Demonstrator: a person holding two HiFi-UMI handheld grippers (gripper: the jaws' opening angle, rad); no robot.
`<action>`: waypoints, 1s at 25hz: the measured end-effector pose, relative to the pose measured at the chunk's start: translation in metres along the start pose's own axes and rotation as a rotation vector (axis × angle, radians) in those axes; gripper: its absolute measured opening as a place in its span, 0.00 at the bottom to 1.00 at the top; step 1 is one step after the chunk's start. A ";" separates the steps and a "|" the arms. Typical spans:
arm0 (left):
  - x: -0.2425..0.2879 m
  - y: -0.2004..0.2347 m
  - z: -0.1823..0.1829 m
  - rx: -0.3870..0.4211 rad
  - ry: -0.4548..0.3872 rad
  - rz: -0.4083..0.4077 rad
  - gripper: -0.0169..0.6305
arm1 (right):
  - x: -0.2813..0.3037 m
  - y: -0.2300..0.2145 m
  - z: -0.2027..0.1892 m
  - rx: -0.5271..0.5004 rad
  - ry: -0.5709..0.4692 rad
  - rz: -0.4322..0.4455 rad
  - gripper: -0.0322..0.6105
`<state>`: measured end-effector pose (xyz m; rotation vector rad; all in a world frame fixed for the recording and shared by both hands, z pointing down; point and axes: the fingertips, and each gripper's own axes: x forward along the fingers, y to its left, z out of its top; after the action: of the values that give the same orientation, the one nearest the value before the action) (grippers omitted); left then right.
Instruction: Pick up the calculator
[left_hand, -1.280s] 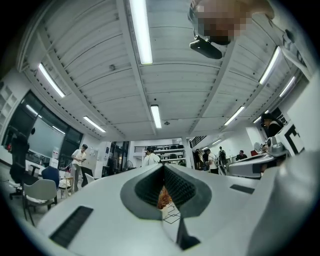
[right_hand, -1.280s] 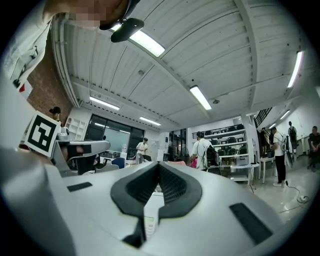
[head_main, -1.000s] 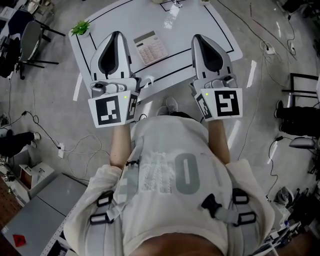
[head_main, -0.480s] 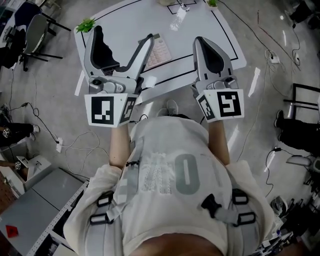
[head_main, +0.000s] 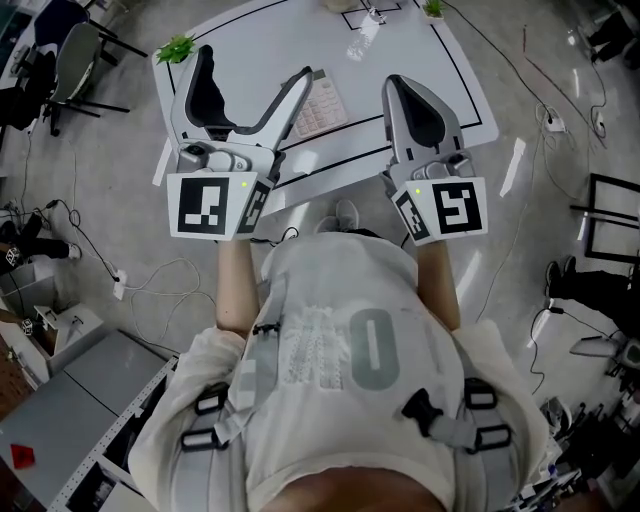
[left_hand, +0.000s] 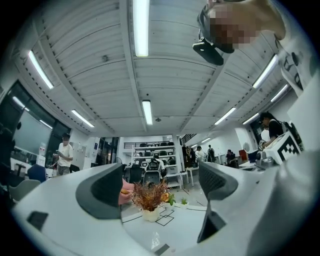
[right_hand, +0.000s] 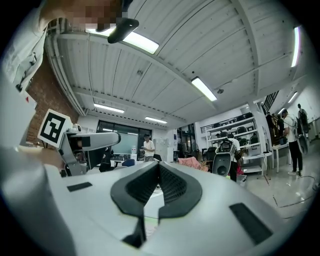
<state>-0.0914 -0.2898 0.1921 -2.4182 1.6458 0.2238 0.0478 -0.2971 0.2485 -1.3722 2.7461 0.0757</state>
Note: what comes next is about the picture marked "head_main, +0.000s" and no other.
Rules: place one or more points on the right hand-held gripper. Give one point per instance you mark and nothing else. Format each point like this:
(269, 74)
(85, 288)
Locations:
(457, 205)

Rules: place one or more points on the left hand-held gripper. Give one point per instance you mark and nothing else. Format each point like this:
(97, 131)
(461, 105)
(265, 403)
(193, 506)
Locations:
(200, 205)

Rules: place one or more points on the pink and white calculator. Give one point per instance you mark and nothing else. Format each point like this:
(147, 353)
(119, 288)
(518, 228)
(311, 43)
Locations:
(320, 110)

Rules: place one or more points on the person's left forearm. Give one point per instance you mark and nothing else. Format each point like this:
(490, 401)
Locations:
(237, 290)

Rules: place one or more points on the person's right forearm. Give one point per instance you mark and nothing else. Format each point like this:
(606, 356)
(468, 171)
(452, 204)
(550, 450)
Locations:
(437, 285)

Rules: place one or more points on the small green potted plant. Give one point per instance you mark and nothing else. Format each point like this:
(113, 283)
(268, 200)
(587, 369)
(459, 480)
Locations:
(434, 7)
(175, 49)

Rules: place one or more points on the person's right grey shoe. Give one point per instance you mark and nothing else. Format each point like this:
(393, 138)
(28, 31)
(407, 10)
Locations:
(347, 215)

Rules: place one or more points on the person's grey shoe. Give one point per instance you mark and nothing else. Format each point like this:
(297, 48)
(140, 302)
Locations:
(326, 226)
(347, 215)

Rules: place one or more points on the person's left grey shoe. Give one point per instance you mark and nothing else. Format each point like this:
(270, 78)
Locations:
(326, 226)

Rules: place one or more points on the grey chair with black legs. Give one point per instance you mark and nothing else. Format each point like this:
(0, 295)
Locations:
(75, 65)

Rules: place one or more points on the person's white t-shirt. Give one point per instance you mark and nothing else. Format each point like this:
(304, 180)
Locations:
(340, 280)

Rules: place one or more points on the blue chair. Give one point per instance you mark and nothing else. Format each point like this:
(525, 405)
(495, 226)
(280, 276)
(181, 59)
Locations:
(60, 15)

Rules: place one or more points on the white power strip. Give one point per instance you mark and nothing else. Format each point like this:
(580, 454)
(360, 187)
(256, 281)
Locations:
(119, 287)

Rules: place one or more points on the grey harness with black buckles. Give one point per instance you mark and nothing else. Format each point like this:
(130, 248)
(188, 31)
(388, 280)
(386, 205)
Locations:
(260, 370)

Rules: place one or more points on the white open box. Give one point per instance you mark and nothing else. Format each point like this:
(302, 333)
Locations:
(75, 335)

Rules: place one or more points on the grey and black office chair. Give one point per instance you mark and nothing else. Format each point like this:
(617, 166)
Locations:
(597, 346)

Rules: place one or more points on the grey cabinet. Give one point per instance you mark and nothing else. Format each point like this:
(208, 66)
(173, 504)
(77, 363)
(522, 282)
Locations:
(60, 415)

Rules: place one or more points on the red diamond-shaped object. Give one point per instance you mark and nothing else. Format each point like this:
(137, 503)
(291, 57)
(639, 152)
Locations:
(22, 456)

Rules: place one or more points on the black metal frame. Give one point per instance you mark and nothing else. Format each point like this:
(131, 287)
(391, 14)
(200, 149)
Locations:
(590, 215)

